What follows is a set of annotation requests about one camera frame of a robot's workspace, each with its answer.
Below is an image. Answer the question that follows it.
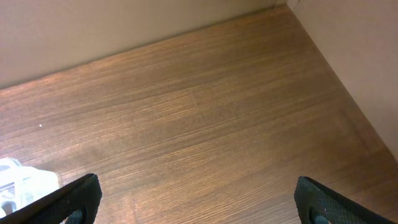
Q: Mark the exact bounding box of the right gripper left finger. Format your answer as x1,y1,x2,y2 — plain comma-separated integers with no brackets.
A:
1,174,102,224

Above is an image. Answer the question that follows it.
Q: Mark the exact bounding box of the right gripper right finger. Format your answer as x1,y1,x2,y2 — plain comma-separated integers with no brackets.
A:
294,176,394,224

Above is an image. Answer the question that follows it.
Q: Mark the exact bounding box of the right clear plastic container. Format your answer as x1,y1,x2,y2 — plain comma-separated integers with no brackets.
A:
1,158,59,218

